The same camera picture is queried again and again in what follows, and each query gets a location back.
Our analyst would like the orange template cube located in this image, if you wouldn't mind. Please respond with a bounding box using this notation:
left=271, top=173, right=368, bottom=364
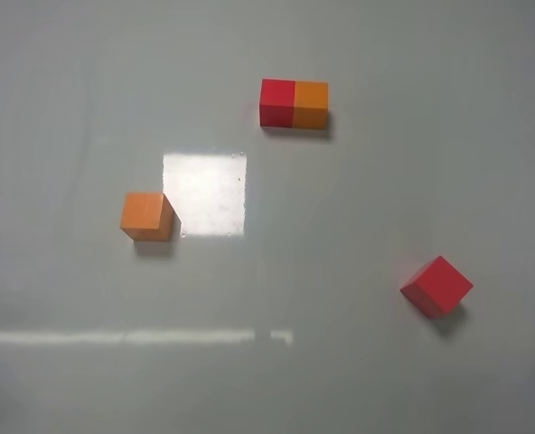
left=292, top=80, right=329, bottom=130

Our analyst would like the red template cube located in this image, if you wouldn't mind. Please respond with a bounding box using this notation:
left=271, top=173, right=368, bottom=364
left=259, top=79, right=296, bottom=127

